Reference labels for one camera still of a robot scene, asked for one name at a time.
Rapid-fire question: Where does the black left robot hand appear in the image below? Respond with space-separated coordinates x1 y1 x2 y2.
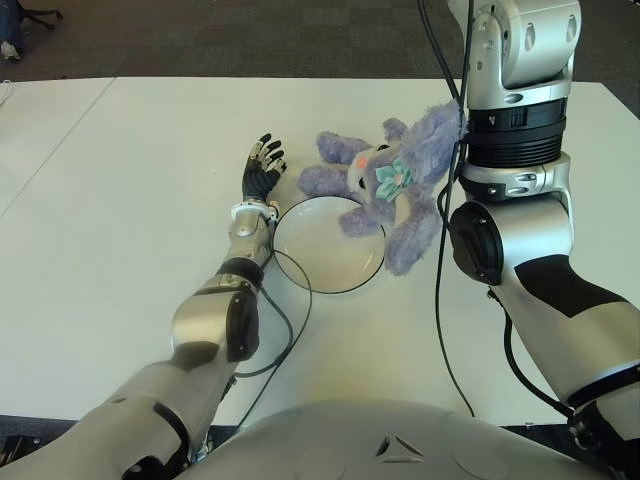
241 132 287 201

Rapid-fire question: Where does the purple plush bunny doll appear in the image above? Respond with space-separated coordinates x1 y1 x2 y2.
298 99 469 277

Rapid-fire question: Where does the white plate black rim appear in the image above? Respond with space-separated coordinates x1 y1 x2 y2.
272 195 389 295

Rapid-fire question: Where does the black office chair base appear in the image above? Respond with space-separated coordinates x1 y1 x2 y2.
22 0 64 31

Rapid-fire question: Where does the person leg with white sneaker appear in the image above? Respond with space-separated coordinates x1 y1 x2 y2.
0 0 25 62

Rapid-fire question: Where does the silver robot torso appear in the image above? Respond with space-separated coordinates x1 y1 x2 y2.
174 399 606 480

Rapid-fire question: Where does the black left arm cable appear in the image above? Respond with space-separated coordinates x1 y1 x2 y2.
219 249 314 426

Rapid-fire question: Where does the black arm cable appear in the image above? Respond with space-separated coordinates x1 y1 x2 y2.
418 0 476 417
219 249 314 426

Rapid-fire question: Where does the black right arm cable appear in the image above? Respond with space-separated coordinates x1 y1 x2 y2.
418 0 476 417

